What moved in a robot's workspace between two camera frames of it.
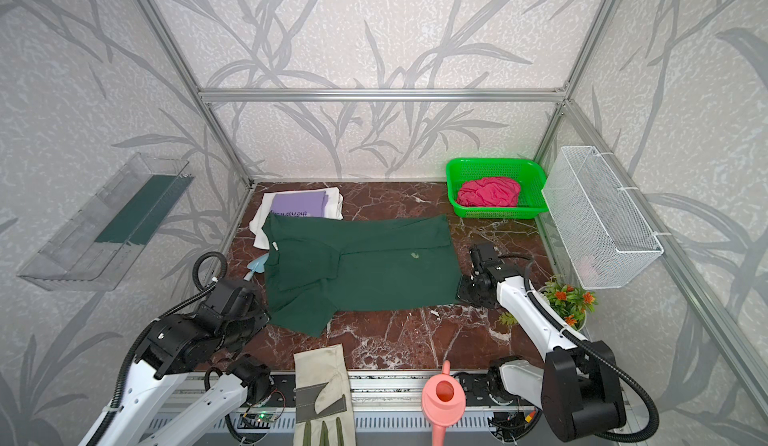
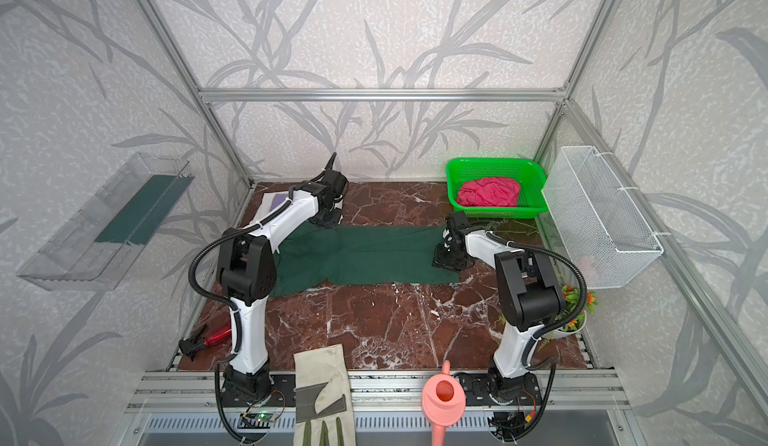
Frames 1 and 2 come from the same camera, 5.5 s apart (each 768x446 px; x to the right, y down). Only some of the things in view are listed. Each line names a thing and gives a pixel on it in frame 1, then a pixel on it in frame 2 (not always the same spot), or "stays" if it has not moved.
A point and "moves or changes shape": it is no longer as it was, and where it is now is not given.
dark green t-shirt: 320,266 moves or changes shape
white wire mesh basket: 604,233 stays
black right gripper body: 472,290 → 449,253
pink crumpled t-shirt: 489,192 stays
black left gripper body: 249,317 → 330,178
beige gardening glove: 323,405 stays
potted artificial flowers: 570,304 stays
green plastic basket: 497,187 stays
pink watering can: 444,401 stays
